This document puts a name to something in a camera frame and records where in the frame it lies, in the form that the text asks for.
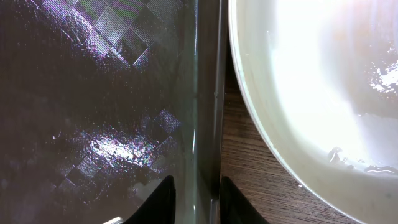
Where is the large dark serving tray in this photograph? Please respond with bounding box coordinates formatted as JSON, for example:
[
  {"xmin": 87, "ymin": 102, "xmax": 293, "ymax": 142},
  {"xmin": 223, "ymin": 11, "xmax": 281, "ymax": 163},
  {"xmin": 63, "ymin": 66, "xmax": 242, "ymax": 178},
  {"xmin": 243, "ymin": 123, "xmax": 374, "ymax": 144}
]
[{"xmin": 1, "ymin": 0, "xmax": 228, "ymax": 223}]

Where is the white plate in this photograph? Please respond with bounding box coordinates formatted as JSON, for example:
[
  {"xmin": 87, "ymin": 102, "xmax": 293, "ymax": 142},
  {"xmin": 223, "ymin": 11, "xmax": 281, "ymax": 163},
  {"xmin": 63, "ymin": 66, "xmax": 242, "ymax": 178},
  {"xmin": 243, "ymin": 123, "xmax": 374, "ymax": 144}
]
[{"xmin": 228, "ymin": 0, "xmax": 397, "ymax": 223}]

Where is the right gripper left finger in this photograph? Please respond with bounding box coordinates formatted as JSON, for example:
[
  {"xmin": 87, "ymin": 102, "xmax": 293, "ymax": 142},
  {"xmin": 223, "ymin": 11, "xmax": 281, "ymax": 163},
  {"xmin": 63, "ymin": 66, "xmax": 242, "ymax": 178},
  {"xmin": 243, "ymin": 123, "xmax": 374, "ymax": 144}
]
[{"xmin": 123, "ymin": 175, "xmax": 176, "ymax": 224}]

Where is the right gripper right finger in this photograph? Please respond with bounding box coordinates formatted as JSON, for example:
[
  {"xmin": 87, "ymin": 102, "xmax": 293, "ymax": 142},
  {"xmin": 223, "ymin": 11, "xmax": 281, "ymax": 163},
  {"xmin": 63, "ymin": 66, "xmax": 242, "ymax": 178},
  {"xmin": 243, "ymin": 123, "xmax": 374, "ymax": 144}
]
[{"xmin": 220, "ymin": 176, "xmax": 269, "ymax": 224}]

